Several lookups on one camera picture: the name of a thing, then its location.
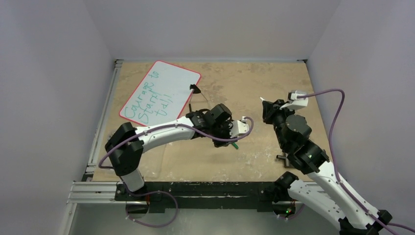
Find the black whiteboard stand foot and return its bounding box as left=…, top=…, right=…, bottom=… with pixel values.
left=189, top=84, right=201, bottom=94

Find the clear plastic screw box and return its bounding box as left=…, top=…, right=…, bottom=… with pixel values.
left=138, top=144, right=166, bottom=181

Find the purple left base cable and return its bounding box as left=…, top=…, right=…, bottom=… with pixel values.
left=125, top=190, right=180, bottom=228

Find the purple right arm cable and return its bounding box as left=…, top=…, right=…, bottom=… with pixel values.
left=296, top=89, right=415, bottom=235

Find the pink framed whiteboard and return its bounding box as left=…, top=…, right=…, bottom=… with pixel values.
left=119, top=61, right=201, bottom=126

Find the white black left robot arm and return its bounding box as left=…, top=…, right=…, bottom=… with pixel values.
left=105, top=104, right=246, bottom=200

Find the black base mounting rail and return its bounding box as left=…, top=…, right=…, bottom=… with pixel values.
left=115, top=182, right=302, bottom=217

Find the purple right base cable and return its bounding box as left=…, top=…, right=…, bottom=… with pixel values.
left=276, top=203, right=305, bottom=221

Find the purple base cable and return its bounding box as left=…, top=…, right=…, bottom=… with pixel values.
left=276, top=203, right=305, bottom=221
left=125, top=190, right=180, bottom=228

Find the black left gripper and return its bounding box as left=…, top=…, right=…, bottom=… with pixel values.
left=209, top=119, right=237, bottom=147

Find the black T-shaped tool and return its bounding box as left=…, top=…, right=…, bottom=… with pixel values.
left=276, top=153, right=292, bottom=168

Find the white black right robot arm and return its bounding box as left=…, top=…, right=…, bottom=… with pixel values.
left=262, top=99, right=392, bottom=235

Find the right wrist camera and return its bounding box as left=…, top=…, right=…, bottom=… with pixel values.
left=279, top=90, right=308, bottom=111

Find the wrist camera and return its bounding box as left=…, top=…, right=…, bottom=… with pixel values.
left=229, top=119, right=250, bottom=138
left=279, top=90, right=308, bottom=111

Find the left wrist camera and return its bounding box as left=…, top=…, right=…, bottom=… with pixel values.
left=229, top=119, right=250, bottom=138

